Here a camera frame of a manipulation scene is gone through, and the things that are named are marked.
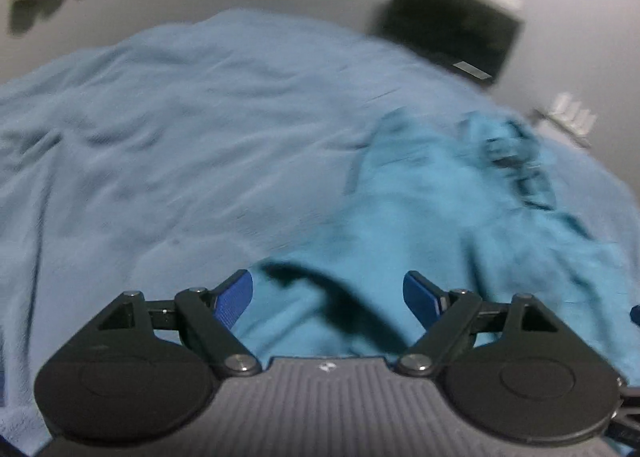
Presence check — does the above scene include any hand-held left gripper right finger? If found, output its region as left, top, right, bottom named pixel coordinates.
left=396, top=271, right=558, bottom=379

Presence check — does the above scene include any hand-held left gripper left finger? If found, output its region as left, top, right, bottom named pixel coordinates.
left=95, top=269, right=262, bottom=379

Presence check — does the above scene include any teal fleece garment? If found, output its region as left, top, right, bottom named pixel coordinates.
left=232, top=107, right=640, bottom=457

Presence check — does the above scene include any light blue blanket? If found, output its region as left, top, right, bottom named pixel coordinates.
left=0, top=7, right=640, bottom=457

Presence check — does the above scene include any white router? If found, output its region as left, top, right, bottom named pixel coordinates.
left=531, top=92, right=598, bottom=148

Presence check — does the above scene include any black monitor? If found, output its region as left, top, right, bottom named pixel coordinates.
left=367, top=0, right=526, bottom=88

